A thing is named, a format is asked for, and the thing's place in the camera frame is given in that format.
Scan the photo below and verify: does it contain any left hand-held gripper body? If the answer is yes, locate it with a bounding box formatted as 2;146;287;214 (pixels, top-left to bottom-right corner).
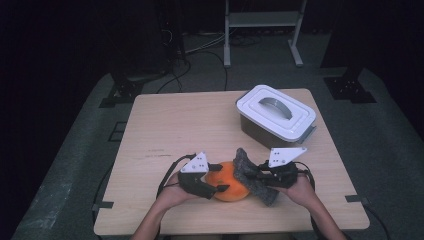
177;151;216;198

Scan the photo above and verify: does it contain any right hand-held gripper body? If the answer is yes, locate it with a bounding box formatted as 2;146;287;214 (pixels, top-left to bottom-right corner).
259;146;308;189

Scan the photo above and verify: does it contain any orange plush toy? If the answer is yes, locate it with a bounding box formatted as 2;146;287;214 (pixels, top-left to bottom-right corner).
204;161;251;203

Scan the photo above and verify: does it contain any grey felt cloth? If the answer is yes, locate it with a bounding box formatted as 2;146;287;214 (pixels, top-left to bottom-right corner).
232;147;280;207

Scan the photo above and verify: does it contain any translucent brown storage box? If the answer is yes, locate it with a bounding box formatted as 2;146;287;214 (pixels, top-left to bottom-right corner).
236;94;317;152

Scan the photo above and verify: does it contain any person's right hand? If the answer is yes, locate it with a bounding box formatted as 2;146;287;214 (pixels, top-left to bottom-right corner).
276;174;320;208

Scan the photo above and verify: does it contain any person's left hand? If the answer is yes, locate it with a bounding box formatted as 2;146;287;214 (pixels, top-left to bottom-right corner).
155;173;205;212

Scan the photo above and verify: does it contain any black tape strip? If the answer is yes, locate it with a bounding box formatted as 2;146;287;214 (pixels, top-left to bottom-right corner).
344;194;370;205
91;200;115;212

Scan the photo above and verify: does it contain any black stand base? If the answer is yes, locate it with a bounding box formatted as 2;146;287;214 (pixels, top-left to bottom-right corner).
323;66;378;104
98;66;148;109

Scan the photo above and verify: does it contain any black tripod stand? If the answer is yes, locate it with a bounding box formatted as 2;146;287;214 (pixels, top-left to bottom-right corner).
156;0;188;66

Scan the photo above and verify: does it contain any white metal stand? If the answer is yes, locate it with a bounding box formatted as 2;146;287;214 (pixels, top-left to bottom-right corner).
223;0;308;69

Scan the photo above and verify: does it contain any left hand-held gripper cable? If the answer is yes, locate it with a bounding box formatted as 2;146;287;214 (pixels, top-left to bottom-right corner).
156;153;197;199

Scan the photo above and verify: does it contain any hand-held gripper cable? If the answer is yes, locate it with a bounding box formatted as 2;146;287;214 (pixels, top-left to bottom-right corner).
156;153;197;199
294;161;316;189

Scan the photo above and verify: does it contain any right hand-held gripper cable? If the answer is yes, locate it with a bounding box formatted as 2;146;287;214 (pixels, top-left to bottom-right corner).
294;161;316;189

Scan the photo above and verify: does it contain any black floor cable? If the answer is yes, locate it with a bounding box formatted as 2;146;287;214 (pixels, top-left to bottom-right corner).
196;49;230;92

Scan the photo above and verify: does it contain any thin black cable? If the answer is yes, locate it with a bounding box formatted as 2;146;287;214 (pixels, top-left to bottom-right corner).
363;203;391;240

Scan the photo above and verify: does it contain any light grey floor cable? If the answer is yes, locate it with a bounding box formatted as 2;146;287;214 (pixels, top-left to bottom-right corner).
184;33;228;54

